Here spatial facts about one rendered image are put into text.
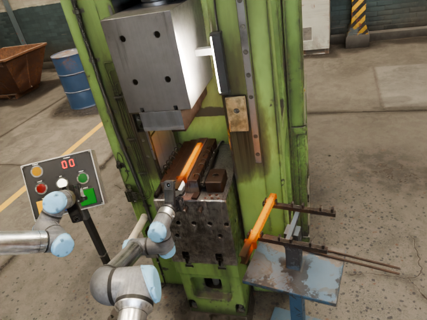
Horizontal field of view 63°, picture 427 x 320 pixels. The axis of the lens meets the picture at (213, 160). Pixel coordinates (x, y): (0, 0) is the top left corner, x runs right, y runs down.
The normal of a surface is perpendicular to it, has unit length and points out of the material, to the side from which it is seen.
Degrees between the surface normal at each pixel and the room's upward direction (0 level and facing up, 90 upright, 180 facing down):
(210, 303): 89
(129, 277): 11
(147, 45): 90
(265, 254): 0
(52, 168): 60
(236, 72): 90
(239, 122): 90
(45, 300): 0
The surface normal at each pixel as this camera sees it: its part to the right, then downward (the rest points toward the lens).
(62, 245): 0.68, 0.28
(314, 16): -0.29, 0.54
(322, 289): -0.16, -0.84
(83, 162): 0.09, 0.00
